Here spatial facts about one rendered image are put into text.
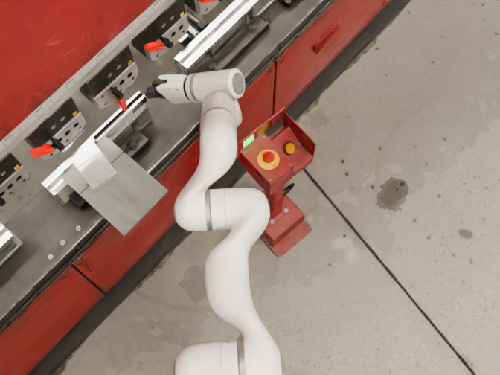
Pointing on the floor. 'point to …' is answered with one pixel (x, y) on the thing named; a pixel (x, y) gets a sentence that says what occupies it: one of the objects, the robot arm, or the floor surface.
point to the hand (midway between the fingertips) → (152, 92)
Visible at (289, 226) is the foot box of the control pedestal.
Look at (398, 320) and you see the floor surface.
